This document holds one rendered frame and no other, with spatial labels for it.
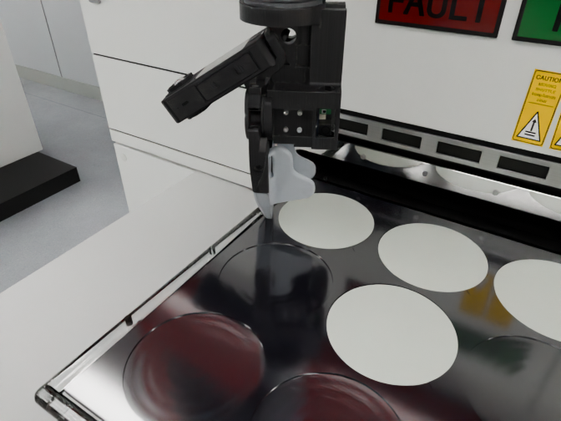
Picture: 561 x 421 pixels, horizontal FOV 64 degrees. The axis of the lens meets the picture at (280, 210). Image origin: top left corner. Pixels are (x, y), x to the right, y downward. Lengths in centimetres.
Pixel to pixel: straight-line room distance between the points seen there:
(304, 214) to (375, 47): 19
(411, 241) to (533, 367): 15
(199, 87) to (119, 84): 40
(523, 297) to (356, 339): 16
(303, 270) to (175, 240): 23
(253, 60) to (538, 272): 32
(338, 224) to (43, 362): 31
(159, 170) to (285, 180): 41
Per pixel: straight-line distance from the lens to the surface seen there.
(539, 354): 40
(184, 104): 42
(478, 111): 50
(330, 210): 50
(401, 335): 38
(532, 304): 44
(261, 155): 40
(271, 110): 39
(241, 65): 40
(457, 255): 47
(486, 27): 48
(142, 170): 85
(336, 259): 43
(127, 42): 75
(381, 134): 54
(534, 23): 47
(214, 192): 68
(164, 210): 65
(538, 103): 49
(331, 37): 39
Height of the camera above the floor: 118
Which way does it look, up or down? 34 degrees down
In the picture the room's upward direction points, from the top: straight up
